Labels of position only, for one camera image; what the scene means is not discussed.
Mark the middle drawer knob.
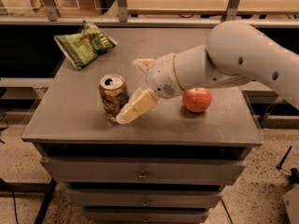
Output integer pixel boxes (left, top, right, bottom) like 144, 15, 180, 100
141, 199, 149, 207

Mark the drawer knob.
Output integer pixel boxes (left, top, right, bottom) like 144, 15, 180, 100
143, 216, 149, 224
137, 170, 147, 181
141, 199, 149, 207

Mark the orange soda can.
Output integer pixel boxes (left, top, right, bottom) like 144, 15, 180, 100
99, 75, 129, 121

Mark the metal railing post right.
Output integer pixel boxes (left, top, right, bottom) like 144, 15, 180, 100
222, 0, 240, 21

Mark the top drawer knob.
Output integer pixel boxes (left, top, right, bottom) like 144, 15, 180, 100
137, 170, 147, 181

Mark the black floor cable left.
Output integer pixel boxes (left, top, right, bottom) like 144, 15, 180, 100
0, 176, 21, 224

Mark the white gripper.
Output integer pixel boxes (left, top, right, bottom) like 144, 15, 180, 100
116, 53, 183, 125

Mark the metal railing post middle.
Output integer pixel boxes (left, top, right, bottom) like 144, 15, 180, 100
117, 0, 128, 22

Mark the bottom drawer knob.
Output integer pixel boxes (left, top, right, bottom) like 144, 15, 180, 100
143, 216, 149, 224

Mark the red apple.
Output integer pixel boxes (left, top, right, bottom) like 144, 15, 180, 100
182, 88, 212, 113

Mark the metal railing post left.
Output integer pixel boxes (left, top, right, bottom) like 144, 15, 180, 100
43, 0, 59, 21

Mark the grey drawer cabinet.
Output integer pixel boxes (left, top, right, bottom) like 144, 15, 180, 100
23, 28, 262, 224

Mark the green chip bag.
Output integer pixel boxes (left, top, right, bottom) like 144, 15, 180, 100
54, 21, 118, 70

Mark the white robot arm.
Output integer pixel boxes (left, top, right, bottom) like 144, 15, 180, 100
116, 21, 299, 124

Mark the black device on floor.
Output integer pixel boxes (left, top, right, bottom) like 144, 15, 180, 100
275, 145, 299, 185

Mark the metal railing post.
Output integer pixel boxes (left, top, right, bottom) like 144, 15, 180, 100
222, 0, 240, 21
117, 0, 128, 22
43, 0, 59, 21

